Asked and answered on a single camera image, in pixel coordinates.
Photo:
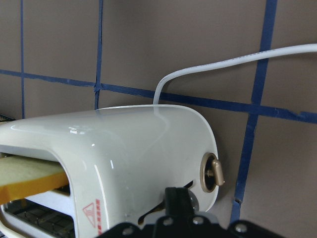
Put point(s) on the white toaster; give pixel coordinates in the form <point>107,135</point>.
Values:
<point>118,162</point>

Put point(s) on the toast slice in toaster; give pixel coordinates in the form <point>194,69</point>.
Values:
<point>21,177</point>

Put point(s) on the gold toaster timer dial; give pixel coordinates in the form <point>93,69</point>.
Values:
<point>211,174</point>

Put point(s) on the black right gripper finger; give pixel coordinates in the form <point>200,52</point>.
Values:
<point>178,203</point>

